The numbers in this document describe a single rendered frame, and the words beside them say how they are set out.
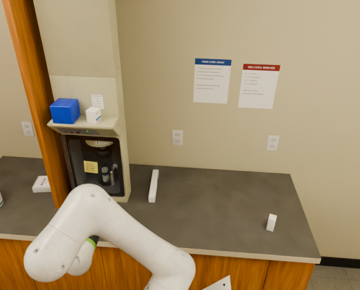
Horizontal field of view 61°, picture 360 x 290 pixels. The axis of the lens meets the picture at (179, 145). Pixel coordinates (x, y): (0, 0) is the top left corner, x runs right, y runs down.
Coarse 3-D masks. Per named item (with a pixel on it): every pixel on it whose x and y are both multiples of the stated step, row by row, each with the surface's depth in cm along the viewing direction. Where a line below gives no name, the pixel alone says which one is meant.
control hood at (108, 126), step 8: (80, 120) 149; (104, 120) 150; (112, 120) 150; (56, 128) 150; (72, 128) 148; (80, 128) 147; (88, 128) 146; (96, 128) 145; (104, 128) 144; (112, 128) 144
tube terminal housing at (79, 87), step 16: (64, 80) 146; (80, 80) 145; (96, 80) 144; (112, 80) 144; (64, 96) 150; (80, 96) 149; (112, 96) 148; (80, 112) 154; (112, 112) 152; (128, 176) 183; (128, 192) 186
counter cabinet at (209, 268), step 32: (0, 256) 176; (96, 256) 169; (128, 256) 167; (192, 256) 163; (224, 256) 161; (0, 288) 193; (32, 288) 190; (64, 288) 188; (96, 288) 185; (128, 288) 182; (192, 288) 177; (256, 288) 172; (288, 288) 170
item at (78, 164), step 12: (72, 144) 163; (84, 144) 162; (96, 144) 162; (108, 144) 161; (72, 156) 167; (84, 156) 166; (96, 156) 166; (108, 156) 165; (120, 156) 164; (72, 168) 171; (84, 168) 171; (108, 168) 169; (120, 168) 168; (84, 180) 175; (96, 180) 174; (108, 180) 174; (120, 180) 173; (108, 192) 178; (120, 192) 178
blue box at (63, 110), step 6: (54, 102) 145; (60, 102) 145; (66, 102) 145; (72, 102) 145; (78, 102) 150; (54, 108) 142; (60, 108) 141; (66, 108) 141; (72, 108) 143; (78, 108) 150; (54, 114) 143; (60, 114) 143; (66, 114) 143; (72, 114) 143; (78, 114) 151; (54, 120) 145; (60, 120) 145; (66, 120) 144; (72, 120) 144
